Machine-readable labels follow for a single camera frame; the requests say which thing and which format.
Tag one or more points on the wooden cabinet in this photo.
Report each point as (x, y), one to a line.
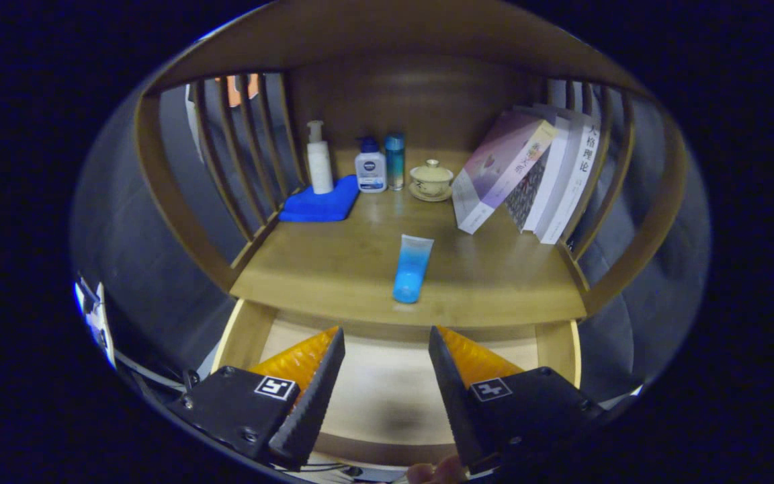
(394, 27)

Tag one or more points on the wooden drawer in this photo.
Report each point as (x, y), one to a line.
(387, 376)

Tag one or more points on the white book with printed spine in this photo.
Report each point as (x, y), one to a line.
(578, 181)

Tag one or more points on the folded blue cloth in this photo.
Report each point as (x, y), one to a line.
(316, 205)

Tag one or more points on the patterned cover book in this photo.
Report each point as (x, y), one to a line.
(527, 198)

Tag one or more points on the pastel cover book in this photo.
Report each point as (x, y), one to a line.
(501, 168)

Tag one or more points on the teal bottle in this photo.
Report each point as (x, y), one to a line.
(395, 165)

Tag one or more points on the black backdrop cloth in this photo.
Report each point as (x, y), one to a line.
(125, 222)

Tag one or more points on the white bottle with blue cap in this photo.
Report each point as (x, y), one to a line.
(371, 171)

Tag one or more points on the wooden countertop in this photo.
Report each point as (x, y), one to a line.
(340, 269)

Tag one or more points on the lidded ceramic tea cup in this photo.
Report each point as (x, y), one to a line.
(431, 180)

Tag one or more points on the blue squeeze tube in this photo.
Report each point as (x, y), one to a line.
(412, 269)

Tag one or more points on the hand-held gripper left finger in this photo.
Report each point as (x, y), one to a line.
(313, 403)

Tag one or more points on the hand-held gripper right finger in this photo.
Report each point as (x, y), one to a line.
(457, 403)

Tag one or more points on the plain white book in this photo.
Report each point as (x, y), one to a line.
(551, 181)

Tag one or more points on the white pump bottle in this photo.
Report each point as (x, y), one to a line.
(320, 168)

